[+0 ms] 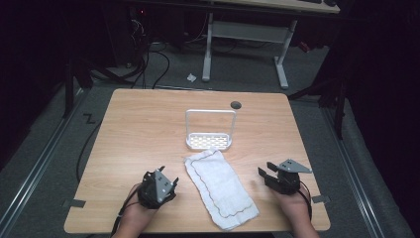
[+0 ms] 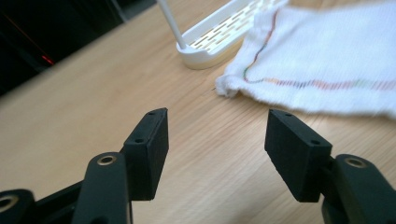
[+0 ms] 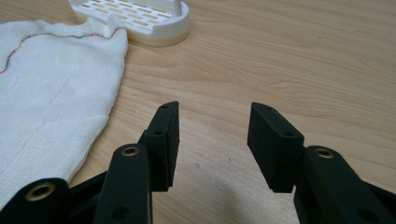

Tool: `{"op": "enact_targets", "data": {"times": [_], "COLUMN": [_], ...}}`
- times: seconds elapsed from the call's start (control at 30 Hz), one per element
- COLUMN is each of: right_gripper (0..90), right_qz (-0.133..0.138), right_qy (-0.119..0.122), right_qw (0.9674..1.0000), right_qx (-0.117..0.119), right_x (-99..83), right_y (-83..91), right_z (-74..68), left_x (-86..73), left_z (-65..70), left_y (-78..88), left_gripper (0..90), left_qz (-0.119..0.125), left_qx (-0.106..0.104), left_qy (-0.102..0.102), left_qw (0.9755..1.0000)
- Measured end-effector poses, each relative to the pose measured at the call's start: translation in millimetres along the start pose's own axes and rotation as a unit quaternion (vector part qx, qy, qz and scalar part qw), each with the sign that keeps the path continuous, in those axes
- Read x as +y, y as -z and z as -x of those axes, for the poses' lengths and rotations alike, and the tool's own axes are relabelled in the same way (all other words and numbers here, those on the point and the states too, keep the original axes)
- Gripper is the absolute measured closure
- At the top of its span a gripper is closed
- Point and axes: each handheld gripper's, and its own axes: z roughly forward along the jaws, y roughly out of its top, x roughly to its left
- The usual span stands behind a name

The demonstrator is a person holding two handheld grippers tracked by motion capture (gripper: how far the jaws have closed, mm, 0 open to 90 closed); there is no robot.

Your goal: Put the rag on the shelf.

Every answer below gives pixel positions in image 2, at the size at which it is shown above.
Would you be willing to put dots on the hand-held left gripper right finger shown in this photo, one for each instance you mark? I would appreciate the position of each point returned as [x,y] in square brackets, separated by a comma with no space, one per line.
[299,155]

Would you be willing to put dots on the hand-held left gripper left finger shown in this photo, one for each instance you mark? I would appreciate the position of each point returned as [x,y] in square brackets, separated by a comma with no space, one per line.
[146,161]

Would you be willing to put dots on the white towel with coloured stripe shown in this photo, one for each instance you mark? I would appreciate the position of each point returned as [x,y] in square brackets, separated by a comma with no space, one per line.
[314,53]

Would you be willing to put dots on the white slotted plastic rack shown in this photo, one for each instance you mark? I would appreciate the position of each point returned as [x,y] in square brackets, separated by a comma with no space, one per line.
[214,34]

